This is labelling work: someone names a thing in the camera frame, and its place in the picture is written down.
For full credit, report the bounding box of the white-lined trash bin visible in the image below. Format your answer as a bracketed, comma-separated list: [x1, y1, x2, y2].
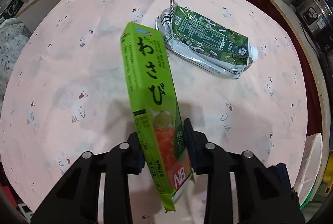
[293, 133, 323, 207]

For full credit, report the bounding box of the green flattened milk carton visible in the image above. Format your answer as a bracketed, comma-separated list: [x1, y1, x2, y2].
[155, 0, 258, 79]

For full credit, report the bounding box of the green wasabi box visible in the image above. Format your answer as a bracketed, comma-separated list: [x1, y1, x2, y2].
[120, 22, 192, 212]

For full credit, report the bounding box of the steel rice cooker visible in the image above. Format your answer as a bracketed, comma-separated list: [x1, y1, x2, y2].
[296, 0, 332, 37]

